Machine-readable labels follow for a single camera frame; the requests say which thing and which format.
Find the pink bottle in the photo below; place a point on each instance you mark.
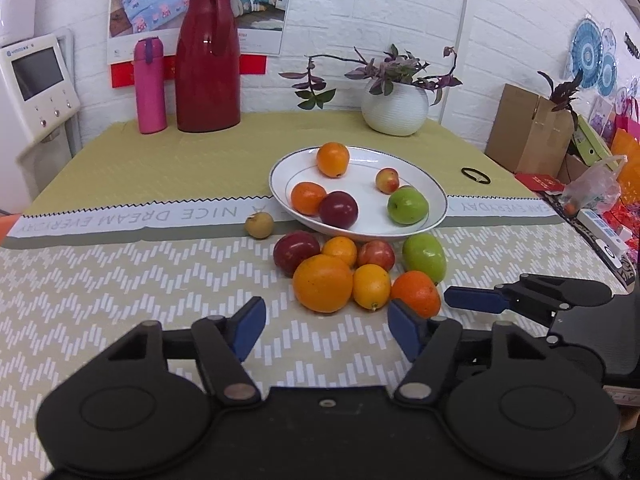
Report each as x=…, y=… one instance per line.
x=150, y=85

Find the dark purple plant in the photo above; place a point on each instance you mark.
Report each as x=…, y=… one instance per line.
x=562, y=92

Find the small tan round fruit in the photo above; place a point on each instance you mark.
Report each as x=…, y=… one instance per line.
x=259, y=224

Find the green apple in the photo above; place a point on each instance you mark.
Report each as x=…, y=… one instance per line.
x=424, y=257
x=408, y=205

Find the red envelope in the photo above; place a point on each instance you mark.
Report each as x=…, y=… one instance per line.
x=540, y=182

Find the dark red plum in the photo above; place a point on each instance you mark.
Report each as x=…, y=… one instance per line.
x=295, y=252
x=339, y=209

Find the medium blue round paper fan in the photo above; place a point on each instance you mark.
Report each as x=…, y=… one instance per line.
x=607, y=74

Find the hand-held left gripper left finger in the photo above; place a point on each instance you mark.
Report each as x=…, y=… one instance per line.
x=250, y=325

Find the small tangerine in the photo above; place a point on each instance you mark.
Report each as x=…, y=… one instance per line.
x=340, y=250

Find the white appliance with screen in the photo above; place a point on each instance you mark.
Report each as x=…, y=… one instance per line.
x=37, y=90

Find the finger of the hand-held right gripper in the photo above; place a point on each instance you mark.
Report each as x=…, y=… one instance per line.
x=475, y=298

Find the large orange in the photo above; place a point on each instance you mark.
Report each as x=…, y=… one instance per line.
x=322, y=282

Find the white remote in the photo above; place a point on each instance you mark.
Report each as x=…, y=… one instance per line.
x=611, y=255

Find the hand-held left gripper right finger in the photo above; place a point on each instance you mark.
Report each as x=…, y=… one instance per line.
x=405, y=327

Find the red thermos jug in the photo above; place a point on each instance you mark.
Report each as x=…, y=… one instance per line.
x=207, y=60

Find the orange gift bag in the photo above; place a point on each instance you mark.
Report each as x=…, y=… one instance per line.
x=627, y=147

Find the white power strip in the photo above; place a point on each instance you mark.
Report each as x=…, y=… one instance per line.
x=602, y=227

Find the wall poster with bedding photos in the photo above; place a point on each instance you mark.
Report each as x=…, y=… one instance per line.
x=150, y=0

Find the cardboard box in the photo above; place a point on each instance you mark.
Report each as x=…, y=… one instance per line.
x=525, y=130

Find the potted purple plant white pot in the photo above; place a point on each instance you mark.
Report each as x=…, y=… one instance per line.
x=395, y=110

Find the green box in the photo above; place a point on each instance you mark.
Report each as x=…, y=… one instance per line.
x=590, y=140

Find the clear plastic bag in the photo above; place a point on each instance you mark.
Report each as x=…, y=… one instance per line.
x=595, y=187

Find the white plate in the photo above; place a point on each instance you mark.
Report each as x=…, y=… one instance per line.
x=365, y=195

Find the yellow-orange citrus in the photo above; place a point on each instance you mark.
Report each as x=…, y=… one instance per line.
x=371, y=286

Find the chevron patterned tablecloth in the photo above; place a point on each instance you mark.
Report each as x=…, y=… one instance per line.
x=150, y=260

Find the small wall picture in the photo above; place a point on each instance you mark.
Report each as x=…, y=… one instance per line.
x=601, y=116

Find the small red-yellow apple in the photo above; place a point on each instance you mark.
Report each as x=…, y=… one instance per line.
x=387, y=180

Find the red apple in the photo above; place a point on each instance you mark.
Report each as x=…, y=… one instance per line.
x=376, y=254

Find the large blue round paper fan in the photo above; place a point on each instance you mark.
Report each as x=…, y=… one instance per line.
x=586, y=52

